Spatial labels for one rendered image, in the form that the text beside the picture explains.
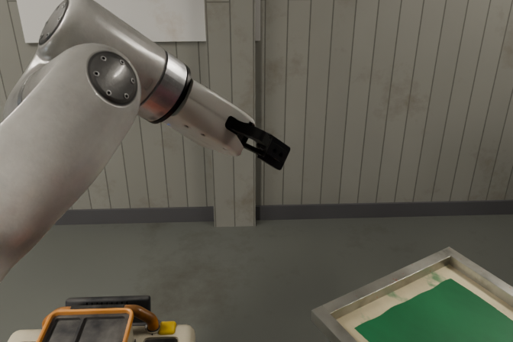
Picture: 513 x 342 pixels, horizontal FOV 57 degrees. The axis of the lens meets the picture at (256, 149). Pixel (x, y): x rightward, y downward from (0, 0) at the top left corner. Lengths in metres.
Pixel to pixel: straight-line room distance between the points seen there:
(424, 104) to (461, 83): 0.27
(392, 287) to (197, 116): 1.16
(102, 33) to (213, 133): 0.15
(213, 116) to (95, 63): 0.17
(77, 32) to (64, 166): 0.15
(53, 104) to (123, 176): 3.11
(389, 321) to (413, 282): 0.20
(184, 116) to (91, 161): 0.16
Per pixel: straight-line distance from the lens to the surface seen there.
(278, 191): 3.45
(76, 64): 0.38
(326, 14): 3.05
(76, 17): 0.46
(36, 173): 0.35
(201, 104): 0.50
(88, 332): 1.40
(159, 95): 0.49
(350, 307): 1.47
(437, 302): 1.58
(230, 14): 2.91
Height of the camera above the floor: 1.97
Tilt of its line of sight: 25 degrees down
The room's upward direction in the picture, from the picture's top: straight up
